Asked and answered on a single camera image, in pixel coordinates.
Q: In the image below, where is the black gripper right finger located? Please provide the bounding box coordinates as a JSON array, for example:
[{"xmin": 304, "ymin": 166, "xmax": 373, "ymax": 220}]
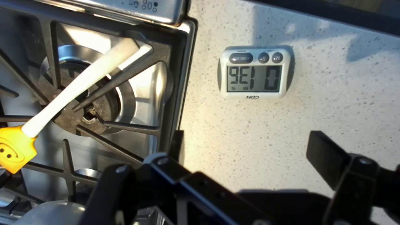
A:
[{"xmin": 305, "ymin": 130, "xmax": 400, "ymax": 225}]

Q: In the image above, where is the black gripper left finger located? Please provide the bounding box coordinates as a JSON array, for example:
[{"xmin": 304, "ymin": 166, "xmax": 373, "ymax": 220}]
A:
[{"xmin": 79, "ymin": 129, "xmax": 273, "ymax": 225}]

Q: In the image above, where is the white digital timer calculator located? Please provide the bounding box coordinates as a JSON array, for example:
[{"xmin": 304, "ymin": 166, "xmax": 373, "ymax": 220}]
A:
[{"xmin": 218, "ymin": 45, "xmax": 295, "ymax": 100}]

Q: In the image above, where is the stainless steel pot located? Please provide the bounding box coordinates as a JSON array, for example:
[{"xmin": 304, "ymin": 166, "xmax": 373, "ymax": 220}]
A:
[{"xmin": 0, "ymin": 186, "xmax": 98, "ymax": 225}]

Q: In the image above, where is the black cast iron grate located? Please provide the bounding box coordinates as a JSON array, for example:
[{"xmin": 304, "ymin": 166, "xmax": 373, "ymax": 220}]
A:
[{"xmin": 0, "ymin": 18, "xmax": 190, "ymax": 201}]

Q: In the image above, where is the stainless steel gas stove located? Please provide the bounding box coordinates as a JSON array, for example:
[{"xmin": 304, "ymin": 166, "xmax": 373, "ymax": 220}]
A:
[{"xmin": 0, "ymin": 0, "xmax": 199, "ymax": 225}]

